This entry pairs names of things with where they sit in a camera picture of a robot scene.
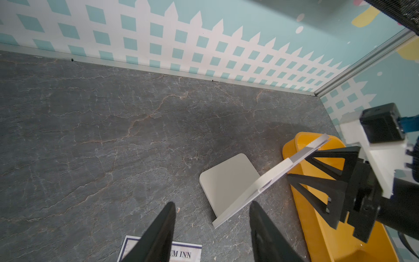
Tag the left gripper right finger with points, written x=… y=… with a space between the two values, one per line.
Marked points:
x=269 y=245

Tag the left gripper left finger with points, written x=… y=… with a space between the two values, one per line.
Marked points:
x=155 y=244

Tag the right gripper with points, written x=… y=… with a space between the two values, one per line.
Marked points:
x=356 y=204

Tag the yellow-header old menu sheet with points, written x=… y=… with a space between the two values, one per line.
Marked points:
x=180 y=251

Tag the white acrylic menu holder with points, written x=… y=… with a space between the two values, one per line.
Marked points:
x=234 y=183

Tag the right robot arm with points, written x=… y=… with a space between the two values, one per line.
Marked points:
x=401 y=211

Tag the yellow plastic tray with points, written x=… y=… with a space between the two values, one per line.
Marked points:
x=324 y=243

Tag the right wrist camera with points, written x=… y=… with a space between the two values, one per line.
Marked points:
x=382 y=134

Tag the black wire mesh basket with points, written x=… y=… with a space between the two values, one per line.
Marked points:
x=405 y=12

